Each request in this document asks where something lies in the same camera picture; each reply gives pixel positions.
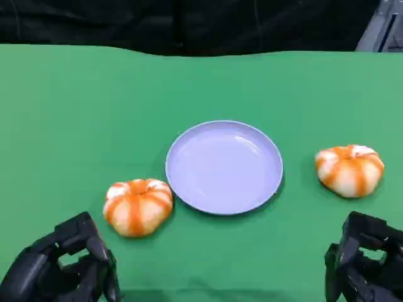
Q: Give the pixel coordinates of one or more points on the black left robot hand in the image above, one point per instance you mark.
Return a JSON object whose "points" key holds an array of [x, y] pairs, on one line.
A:
{"points": [[34, 270]]}

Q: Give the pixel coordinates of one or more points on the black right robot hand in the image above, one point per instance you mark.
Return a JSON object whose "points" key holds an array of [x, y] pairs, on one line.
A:
{"points": [[365, 277]]}

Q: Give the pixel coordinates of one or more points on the orange and white toy bread roll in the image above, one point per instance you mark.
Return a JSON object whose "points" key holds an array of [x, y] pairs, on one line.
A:
{"points": [[138, 207], [349, 171]]}

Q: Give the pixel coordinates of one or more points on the green table cloth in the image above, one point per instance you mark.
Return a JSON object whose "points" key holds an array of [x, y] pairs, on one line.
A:
{"points": [[94, 119]]}

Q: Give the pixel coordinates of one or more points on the lilac plate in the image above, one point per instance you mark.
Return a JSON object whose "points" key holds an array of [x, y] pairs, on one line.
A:
{"points": [[223, 168]]}

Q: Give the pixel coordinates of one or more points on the black backdrop curtain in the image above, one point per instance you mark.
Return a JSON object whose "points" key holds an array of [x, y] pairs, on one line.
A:
{"points": [[157, 22]]}

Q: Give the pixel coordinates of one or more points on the grey metal machine frame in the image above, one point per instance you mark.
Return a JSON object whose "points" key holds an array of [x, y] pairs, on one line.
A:
{"points": [[382, 28]]}

